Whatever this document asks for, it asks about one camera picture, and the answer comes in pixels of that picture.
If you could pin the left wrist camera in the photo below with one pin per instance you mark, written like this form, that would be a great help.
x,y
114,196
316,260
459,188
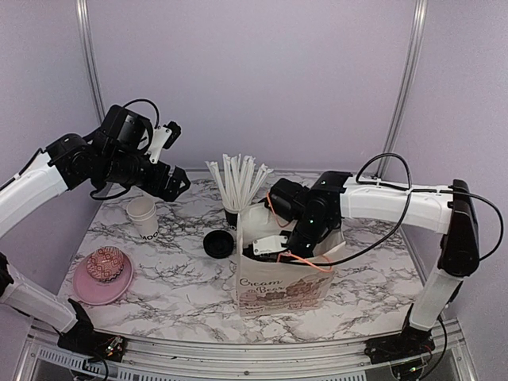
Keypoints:
x,y
163,138

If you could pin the black cup holding straws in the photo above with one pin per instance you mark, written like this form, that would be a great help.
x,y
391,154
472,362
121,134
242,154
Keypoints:
x,y
231,218

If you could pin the kraft paper bag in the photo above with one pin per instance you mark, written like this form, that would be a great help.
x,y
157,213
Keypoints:
x,y
290,284

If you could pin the stack of white paper cups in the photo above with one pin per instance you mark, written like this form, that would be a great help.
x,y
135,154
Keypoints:
x,y
142,213

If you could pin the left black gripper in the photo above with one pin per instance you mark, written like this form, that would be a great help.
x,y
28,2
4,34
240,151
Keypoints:
x,y
171,190

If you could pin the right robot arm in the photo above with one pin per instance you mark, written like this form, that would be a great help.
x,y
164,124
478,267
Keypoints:
x,y
319,210

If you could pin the front aluminium rail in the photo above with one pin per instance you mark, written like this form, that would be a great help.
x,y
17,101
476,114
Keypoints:
x,y
158,359

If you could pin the bundle of white wrapped straws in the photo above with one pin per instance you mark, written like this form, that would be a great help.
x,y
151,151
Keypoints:
x,y
239,180

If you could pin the right aluminium frame post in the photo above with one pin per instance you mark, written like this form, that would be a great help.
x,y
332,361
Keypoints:
x,y
408,74

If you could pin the red patterned bowl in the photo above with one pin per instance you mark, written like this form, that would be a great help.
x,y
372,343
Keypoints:
x,y
105,264

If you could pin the left aluminium frame post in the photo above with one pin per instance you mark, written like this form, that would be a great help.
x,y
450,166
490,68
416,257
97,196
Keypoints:
x,y
85,34

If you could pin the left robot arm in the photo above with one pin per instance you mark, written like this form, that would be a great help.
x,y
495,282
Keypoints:
x,y
125,150

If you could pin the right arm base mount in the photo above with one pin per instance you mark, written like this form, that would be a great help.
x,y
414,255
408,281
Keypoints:
x,y
409,342

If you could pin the pink plate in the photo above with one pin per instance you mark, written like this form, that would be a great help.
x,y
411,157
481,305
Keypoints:
x,y
95,293

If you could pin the stack of black lids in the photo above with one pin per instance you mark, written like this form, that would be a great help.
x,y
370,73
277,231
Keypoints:
x,y
218,244

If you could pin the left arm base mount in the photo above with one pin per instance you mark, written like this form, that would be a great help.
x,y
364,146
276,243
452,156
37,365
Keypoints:
x,y
83,338

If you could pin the aluminium frame post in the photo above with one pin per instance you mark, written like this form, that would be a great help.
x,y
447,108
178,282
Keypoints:
x,y
85,34
408,74

